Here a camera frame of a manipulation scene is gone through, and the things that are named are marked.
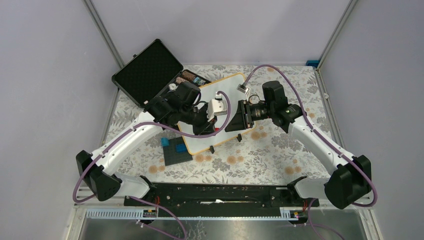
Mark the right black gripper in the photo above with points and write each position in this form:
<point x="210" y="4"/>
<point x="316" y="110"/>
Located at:
<point x="242" y="119"/>

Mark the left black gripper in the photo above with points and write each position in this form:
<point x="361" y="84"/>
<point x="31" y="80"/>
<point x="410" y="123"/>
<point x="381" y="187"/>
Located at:
<point x="207" y="127"/>

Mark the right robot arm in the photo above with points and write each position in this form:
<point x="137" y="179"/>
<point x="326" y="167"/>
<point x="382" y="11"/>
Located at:
<point x="350" y="176"/>

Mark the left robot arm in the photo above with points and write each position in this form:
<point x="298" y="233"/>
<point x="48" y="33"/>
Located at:
<point x="175" y="110"/>

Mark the black whiteboard foot clip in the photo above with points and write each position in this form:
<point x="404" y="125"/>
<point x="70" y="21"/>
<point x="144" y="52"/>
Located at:
<point x="239" y="137"/>

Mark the dark blue building brick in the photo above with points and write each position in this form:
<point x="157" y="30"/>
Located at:
<point x="181" y="148"/>

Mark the light blue building brick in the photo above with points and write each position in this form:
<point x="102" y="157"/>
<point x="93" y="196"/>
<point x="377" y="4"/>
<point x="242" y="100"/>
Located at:
<point x="165" y="142"/>

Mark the dark grey building baseplate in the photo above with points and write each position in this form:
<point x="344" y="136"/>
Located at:
<point x="171" y="157"/>

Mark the floral table mat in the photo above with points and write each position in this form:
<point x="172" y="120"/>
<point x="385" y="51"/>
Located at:
<point x="265" y="156"/>

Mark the white poker chip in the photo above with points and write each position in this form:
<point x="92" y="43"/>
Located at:
<point x="172" y="86"/>

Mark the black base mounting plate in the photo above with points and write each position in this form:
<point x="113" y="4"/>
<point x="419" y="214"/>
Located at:
<point x="224" y="200"/>

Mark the black poker chip case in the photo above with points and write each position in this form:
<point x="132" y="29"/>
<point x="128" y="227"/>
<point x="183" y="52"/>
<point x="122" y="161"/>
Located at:
<point x="150" y="72"/>

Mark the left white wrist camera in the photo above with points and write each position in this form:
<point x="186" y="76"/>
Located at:
<point x="216" y="107"/>

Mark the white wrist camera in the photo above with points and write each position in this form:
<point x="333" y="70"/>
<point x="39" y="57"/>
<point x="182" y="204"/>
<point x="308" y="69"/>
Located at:
<point x="216" y="107"/>
<point x="243" y="89"/>

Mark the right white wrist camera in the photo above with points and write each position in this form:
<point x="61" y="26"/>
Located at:
<point x="243" y="89"/>

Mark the blue corner bracket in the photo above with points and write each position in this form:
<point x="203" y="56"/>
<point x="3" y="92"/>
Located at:
<point x="312" y="63"/>

